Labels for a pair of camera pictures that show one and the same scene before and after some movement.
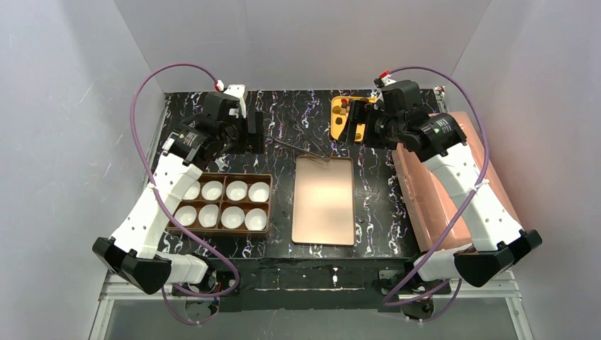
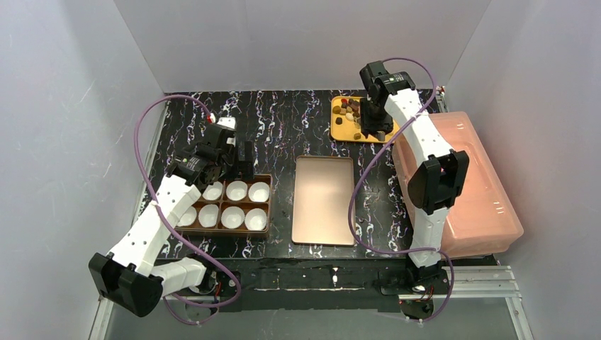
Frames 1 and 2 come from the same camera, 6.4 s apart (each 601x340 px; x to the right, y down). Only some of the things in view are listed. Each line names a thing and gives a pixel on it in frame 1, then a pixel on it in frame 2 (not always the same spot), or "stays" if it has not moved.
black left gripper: (254, 129) to (239, 156)
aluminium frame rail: (113, 286) stays
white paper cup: (232, 217) stays
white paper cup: (186, 215) stays
